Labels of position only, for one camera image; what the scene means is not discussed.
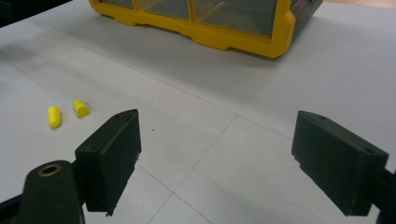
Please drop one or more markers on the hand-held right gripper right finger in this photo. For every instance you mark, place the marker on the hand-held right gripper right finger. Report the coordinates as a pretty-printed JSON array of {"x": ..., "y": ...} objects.
[{"x": 336, "y": 161}]

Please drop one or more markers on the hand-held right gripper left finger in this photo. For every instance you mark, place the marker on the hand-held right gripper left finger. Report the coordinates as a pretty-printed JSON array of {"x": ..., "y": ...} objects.
[{"x": 109, "y": 165}]

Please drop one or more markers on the yellow foam earplug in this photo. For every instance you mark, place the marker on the yellow foam earplug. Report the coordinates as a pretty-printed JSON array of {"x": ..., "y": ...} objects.
[
  {"x": 53, "y": 116},
  {"x": 80, "y": 107}
]

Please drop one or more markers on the yellow organizer box with drawers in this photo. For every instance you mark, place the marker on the yellow organizer box with drawers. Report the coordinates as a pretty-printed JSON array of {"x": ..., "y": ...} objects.
[{"x": 211, "y": 21}]

